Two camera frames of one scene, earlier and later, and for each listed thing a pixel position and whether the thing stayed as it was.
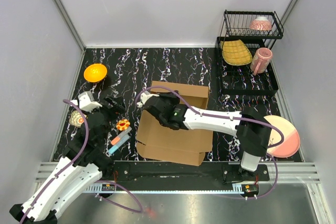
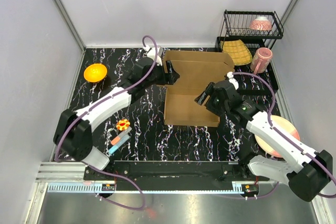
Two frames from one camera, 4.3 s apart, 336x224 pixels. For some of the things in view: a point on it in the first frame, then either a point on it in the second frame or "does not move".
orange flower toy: [123, 125] does not move
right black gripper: [175, 97] → [209, 105]
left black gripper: [118, 104] → [168, 78]
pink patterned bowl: [261, 23] does not move
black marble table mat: [128, 73] does not move
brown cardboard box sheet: [156, 141] → [198, 70]
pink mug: [261, 60] does not move
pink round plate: [291, 144] does not move
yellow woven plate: [234, 52] does not move
